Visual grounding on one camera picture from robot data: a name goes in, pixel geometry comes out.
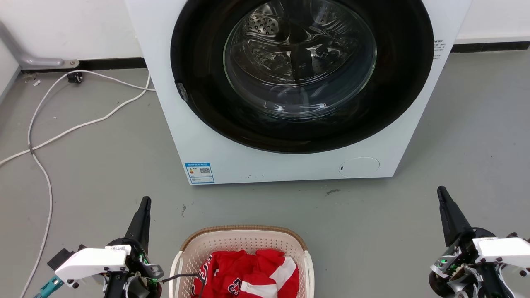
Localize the grey floor pipe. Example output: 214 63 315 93
0 21 80 70

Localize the long white power cable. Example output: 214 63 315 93
0 71 151 167
19 70 157 298

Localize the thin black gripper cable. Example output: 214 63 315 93
161 272 205 298

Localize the red and white jersey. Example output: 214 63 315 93
191 248 300 298

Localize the cream perforated laundry basket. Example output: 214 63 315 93
169 225 315 298

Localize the round black glass washer door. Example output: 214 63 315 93
170 0 435 154

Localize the blue energy label sticker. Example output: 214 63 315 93
185 162 215 185

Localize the teal cable connector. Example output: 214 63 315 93
34 276 64 298

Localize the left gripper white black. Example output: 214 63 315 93
55 196 164 298

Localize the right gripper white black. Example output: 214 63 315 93
429 186 530 298

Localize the round white filter cover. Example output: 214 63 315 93
339 156 381 178

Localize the white front-load washing machine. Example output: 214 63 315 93
125 0 472 185

